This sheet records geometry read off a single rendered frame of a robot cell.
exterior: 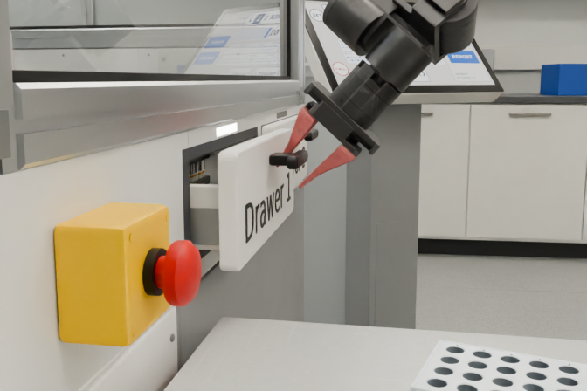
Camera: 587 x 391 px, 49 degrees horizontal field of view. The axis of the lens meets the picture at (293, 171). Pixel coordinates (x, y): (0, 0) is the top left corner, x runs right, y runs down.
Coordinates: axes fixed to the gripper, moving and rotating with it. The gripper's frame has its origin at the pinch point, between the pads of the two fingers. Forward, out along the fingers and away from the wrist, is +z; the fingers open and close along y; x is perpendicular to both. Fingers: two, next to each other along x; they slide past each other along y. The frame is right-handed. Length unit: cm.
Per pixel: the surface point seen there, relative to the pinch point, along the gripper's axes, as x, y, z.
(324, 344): 18.4, -12.8, 5.4
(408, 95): -86, -6, -14
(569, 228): -293, -126, -17
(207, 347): 20.8, -5.4, 12.1
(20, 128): 41.2, 11.3, -0.7
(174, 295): 37.9, -0.6, 1.9
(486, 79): -103, -18, -30
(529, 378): 30.6, -21.2, -7.5
